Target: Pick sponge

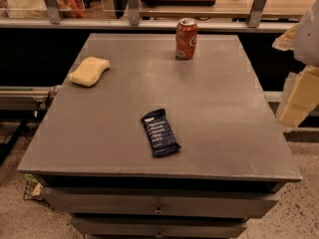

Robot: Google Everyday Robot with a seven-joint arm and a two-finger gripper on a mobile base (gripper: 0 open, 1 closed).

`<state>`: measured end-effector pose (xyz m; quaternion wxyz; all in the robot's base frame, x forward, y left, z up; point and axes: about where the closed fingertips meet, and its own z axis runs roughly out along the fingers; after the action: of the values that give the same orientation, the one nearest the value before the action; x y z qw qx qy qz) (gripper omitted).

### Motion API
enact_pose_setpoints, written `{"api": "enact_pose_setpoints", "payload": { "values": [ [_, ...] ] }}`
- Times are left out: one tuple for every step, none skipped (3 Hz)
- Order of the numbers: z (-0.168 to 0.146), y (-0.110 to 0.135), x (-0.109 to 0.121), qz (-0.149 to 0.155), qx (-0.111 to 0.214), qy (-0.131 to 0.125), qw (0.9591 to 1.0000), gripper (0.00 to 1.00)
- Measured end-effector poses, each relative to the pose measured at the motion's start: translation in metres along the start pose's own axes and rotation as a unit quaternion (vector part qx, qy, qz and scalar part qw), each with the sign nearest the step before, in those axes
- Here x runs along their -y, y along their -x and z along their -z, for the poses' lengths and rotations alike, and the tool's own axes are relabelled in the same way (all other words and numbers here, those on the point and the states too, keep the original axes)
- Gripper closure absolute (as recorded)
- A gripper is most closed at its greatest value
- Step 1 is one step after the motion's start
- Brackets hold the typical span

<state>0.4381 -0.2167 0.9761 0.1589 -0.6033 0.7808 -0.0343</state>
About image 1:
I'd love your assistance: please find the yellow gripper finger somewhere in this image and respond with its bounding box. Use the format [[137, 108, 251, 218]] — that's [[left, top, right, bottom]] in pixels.
[[276, 66, 319, 127], [272, 25, 298, 51]]

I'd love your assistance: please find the yellow sponge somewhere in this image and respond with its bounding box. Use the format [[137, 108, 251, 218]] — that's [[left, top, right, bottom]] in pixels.
[[68, 57, 110, 88]]

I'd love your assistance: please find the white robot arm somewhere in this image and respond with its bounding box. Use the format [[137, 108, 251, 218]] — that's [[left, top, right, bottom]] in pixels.
[[272, 0, 319, 127]]

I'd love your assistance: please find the red soda can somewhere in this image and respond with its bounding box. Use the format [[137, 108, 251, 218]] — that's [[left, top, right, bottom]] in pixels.
[[175, 18, 197, 60]]

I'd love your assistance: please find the dark blue snack bar wrapper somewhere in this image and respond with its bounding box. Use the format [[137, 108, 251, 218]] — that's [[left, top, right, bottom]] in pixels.
[[141, 109, 181, 157]]

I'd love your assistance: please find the grey drawer cabinet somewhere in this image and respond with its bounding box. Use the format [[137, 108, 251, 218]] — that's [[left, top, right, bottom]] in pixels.
[[19, 34, 301, 239]]

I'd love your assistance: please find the orange bag on shelf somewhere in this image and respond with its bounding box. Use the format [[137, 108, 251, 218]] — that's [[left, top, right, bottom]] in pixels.
[[56, 0, 84, 18]]

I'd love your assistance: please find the upper grey drawer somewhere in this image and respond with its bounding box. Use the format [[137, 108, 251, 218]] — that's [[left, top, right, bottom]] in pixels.
[[41, 187, 279, 219]]

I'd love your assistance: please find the grey drawer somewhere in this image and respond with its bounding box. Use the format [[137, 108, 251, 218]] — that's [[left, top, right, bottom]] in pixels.
[[71, 217, 246, 239], [41, 187, 279, 219]]

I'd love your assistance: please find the lower grey drawer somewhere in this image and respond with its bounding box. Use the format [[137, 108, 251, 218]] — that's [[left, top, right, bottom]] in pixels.
[[71, 217, 246, 239]]

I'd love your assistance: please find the grey low bench left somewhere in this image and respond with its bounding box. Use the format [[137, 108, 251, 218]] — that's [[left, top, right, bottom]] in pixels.
[[0, 86, 55, 111]]

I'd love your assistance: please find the metal shelf rail frame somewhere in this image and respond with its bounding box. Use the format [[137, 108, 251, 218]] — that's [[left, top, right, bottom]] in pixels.
[[0, 0, 306, 33]]

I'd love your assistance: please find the wire basket on floor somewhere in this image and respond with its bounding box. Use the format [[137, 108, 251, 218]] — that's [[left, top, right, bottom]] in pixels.
[[23, 180, 47, 204]]

